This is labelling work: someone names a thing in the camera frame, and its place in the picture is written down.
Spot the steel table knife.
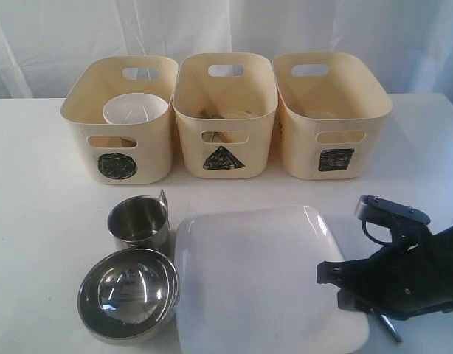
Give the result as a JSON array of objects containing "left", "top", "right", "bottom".
[{"left": 373, "top": 309, "right": 403, "bottom": 344}]

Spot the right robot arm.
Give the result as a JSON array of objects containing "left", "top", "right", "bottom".
[{"left": 316, "top": 195, "right": 453, "bottom": 321}]

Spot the white round bowl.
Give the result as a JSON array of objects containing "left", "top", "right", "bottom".
[{"left": 103, "top": 93, "right": 168, "bottom": 125}]

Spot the white square plate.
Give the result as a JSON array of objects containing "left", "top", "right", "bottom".
[{"left": 175, "top": 205, "right": 369, "bottom": 353}]

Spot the cream bin with triangle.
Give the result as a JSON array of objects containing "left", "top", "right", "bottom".
[{"left": 173, "top": 52, "right": 278, "bottom": 178}]

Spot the stainless steel bowl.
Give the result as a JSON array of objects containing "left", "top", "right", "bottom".
[{"left": 77, "top": 248, "right": 180, "bottom": 346}]

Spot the cream bin with circle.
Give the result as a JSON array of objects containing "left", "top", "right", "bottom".
[{"left": 60, "top": 55, "right": 179, "bottom": 184}]

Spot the steel mug wire handle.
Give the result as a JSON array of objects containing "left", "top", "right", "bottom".
[{"left": 107, "top": 190, "right": 170, "bottom": 252}]

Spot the wooden chopstick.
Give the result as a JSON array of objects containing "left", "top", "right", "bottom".
[{"left": 199, "top": 107, "right": 235, "bottom": 143}]

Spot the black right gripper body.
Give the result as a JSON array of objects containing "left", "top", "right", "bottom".
[{"left": 317, "top": 226, "right": 453, "bottom": 320}]

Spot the cream bin with square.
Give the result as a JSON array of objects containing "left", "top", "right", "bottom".
[{"left": 272, "top": 52, "right": 393, "bottom": 180}]

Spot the white curtain backdrop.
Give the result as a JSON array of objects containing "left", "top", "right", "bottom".
[{"left": 0, "top": 1, "right": 453, "bottom": 102}]

